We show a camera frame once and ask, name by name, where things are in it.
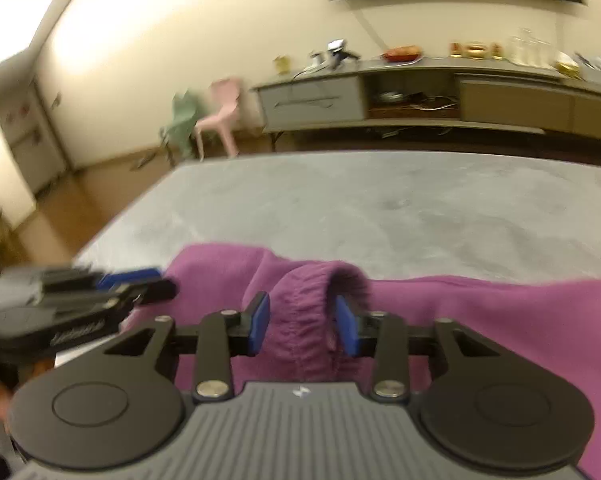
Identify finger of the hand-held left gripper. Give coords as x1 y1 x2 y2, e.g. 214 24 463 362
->
128 278 180 307
96 266 162 291

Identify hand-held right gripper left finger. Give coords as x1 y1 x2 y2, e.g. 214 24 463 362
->
103 291 272 404

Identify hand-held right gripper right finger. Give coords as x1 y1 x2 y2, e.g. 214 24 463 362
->
334 294 502 404

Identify purple pants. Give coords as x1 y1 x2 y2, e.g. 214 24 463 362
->
123 242 601 480

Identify green plastic chair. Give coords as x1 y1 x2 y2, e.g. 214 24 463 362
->
158 87 204 166

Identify white door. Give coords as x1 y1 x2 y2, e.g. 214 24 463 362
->
0 77 74 221

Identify pink plastic chair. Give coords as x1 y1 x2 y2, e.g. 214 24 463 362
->
193 77 245 161

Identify long grey tv cabinet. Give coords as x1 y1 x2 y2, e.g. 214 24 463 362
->
250 55 601 153

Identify black and white devices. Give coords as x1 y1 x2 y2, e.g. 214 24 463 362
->
300 39 363 75

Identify gold and red ornaments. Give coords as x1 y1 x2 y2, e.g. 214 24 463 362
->
449 40 505 61

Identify clear glass cups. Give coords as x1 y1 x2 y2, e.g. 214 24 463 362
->
507 27 556 67

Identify gold round tin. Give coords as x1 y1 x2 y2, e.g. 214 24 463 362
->
554 51 581 80

